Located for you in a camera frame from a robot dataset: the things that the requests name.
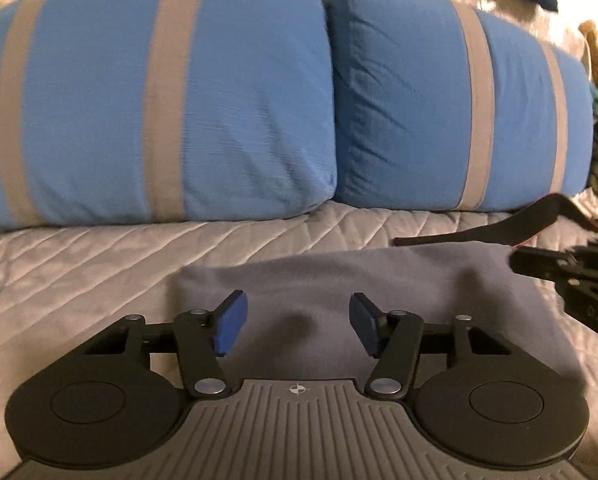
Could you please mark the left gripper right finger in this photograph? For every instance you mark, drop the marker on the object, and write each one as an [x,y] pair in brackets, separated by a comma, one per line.
[393,339]

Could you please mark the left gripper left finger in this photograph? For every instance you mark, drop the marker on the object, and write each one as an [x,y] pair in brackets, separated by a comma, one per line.
[203,337]

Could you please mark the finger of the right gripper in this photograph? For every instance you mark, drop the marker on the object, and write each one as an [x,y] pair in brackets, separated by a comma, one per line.
[540,263]

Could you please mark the grey fleece garment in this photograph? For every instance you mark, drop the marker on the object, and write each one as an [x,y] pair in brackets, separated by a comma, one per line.
[298,307]

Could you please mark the grey quilted bedspread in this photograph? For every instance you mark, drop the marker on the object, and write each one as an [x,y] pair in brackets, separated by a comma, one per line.
[59,286]

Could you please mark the blue pillow grey stripes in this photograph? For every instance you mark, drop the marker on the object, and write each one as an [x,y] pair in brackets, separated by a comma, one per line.
[139,111]

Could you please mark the black strap red edge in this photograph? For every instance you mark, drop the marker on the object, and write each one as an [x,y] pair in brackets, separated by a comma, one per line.
[516,229]

